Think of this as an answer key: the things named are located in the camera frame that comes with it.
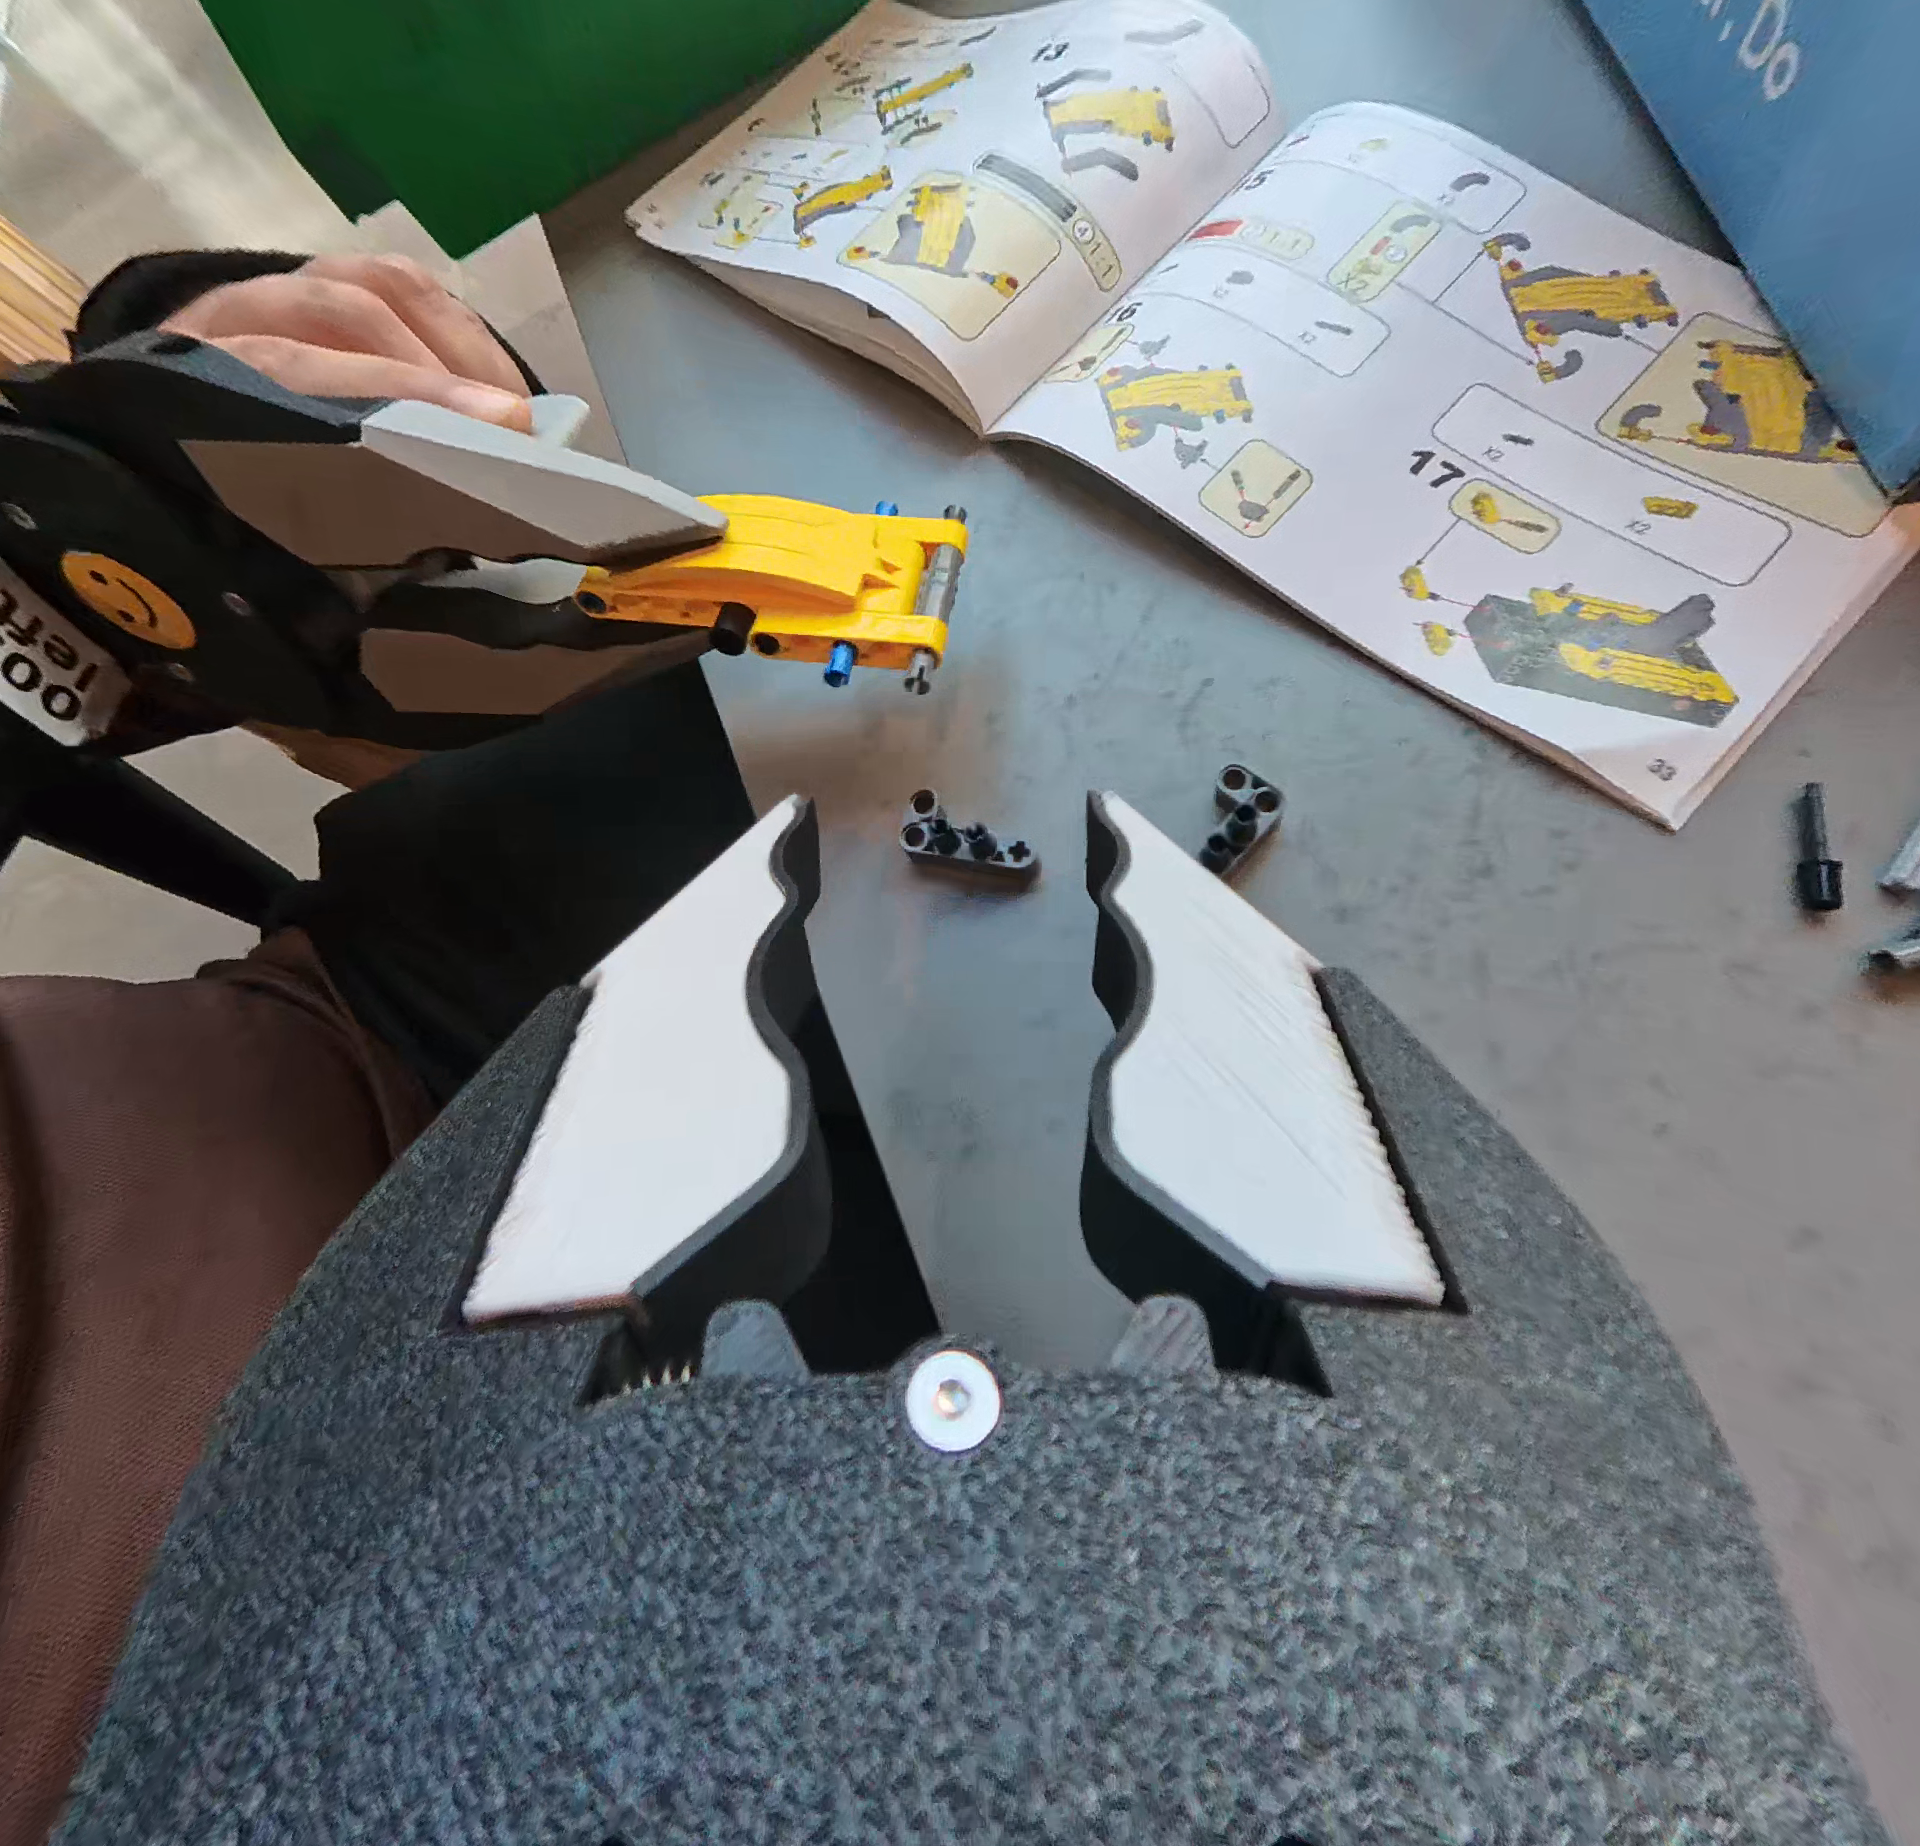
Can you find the yellow brick assembly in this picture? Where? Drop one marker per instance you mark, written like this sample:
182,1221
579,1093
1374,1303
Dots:
795,572

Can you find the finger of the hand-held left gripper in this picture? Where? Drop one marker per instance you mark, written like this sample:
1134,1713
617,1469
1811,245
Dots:
496,496
510,670

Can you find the blue cardboard box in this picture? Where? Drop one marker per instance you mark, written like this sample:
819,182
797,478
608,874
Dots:
1770,152

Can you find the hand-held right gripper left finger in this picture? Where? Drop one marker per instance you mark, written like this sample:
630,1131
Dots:
661,1112

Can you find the black axle brick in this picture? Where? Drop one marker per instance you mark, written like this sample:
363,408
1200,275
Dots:
1816,849

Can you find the green plastic bin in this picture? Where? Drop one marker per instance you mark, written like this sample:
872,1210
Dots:
526,60

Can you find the grey desk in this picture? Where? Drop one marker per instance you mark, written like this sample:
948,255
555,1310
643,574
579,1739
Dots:
1500,977

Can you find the pile of small bricks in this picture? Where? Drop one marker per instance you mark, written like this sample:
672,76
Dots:
1896,901

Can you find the black office chair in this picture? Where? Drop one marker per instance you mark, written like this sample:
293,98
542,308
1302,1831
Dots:
150,826

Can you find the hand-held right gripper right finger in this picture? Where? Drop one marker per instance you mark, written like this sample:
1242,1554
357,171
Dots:
1260,1126

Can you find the wooden post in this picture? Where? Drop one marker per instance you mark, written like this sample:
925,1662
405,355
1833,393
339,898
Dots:
30,287

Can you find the person's left hand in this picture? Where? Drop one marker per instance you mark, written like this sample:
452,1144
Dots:
360,332

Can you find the open instruction booklet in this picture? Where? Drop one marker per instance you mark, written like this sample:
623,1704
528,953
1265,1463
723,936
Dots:
1275,377

